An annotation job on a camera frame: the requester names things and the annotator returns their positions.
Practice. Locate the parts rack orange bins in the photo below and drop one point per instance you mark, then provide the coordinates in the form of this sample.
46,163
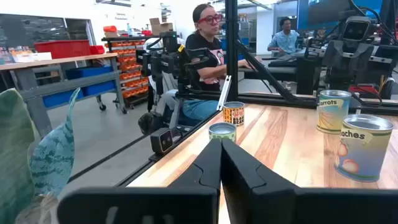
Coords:
130,71

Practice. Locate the cardboard box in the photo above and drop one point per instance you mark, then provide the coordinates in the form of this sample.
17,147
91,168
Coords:
160,27

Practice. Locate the black office chair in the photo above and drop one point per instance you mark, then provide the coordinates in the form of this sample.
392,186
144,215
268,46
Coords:
151,123

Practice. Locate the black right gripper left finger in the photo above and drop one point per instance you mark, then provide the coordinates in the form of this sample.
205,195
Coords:
192,174

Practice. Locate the small red bin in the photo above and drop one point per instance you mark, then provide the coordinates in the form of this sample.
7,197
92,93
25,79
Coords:
97,49

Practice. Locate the black aluminium table frame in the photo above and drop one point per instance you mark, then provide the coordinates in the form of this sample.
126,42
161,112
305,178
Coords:
231,46

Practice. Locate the black table-level camera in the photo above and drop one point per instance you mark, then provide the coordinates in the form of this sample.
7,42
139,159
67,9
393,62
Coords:
162,141

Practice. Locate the white flat box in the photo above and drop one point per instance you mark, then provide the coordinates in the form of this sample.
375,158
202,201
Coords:
31,57

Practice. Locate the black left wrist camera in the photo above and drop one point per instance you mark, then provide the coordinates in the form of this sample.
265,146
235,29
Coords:
356,29

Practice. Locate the green potted snake plant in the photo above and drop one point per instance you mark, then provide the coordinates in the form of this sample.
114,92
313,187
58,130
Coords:
49,155

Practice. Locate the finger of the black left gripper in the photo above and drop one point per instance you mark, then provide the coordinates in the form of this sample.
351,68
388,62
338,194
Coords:
362,57
337,56

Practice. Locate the large red bin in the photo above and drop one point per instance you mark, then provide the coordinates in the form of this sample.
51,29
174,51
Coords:
62,49

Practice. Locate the black chalkboard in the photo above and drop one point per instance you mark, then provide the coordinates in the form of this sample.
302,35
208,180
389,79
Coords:
31,29

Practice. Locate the person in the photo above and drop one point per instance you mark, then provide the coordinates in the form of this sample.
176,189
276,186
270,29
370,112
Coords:
284,39
202,46

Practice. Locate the white metal bracket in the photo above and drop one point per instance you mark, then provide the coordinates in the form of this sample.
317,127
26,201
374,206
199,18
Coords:
224,91

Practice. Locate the tall peaches can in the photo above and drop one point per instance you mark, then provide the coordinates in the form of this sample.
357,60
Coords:
360,152

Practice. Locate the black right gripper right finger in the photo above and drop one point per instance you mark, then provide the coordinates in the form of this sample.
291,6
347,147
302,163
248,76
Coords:
255,193

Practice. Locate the blue storage bin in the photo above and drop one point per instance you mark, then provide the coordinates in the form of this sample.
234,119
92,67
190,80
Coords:
60,99
93,81

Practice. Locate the tall carrots can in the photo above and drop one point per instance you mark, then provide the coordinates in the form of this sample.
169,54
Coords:
332,115

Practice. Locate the black desk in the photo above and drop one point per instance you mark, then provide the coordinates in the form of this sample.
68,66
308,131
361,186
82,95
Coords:
280,73

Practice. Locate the wooden workbench grey legs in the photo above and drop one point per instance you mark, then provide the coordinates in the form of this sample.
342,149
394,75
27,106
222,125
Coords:
71,85

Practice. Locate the black keyboard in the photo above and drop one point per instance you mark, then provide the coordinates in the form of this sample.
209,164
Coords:
282,61

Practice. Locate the blue computer monitor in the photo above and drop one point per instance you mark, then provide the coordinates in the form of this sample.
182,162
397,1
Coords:
303,15

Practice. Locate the orange printed can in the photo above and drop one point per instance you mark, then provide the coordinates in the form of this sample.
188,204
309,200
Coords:
234,115

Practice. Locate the green dotted can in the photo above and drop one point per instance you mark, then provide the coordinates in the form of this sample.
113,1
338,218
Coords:
222,134

